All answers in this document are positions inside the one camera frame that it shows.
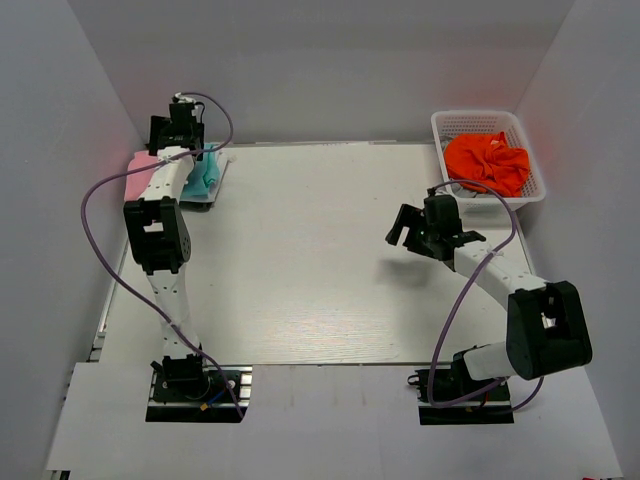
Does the grey cloth in basket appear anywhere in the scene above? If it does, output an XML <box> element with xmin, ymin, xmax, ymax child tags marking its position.
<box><xmin>449</xmin><ymin>183</ymin><xmax>496</xmax><ymax>201</ymax></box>

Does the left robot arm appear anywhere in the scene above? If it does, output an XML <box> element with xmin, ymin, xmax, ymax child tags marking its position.
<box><xmin>124</xmin><ymin>94</ymin><xmax>203</xmax><ymax>362</ymax></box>

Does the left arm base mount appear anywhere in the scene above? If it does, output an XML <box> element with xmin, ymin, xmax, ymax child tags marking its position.
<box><xmin>145</xmin><ymin>355</ymin><xmax>253</xmax><ymax>424</ymax></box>

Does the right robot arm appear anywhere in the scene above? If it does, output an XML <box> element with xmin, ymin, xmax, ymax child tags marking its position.
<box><xmin>386</xmin><ymin>195</ymin><xmax>593</xmax><ymax>399</ymax></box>

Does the pink t-shirt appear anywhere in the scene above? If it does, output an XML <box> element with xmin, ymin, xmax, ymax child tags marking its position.
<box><xmin>124</xmin><ymin>151</ymin><xmax>157</xmax><ymax>201</ymax></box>

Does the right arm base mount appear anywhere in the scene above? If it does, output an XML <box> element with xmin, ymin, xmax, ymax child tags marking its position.
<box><xmin>407</xmin><ymin>366</ymin><xmax>514</xmax><ymax>426</ymax></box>

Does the white plastic basket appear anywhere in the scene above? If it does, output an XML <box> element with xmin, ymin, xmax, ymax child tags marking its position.
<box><xmin>431</xmin><ymin>110</ymin><xmax>546</xmax><ymax>213</ymax></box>

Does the orange t-shirt in basket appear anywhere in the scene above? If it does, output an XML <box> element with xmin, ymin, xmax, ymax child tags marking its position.
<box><xmin>444</xmin><ymin>132</ymin><xmax>531</xmax><ymax>198</ymax></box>

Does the white folded cloth under teal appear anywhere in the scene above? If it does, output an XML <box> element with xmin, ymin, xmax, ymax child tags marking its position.
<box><xmin>180</xmin><ymin>153</ymin><xmax>237</xmax><ymax>208</ymax></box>

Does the folded teal t-shirt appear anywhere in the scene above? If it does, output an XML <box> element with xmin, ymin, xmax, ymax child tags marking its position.
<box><xmin>180</xmin><ymin>152</ymin><xmax>221</xmax><ymax>203</ymax></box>

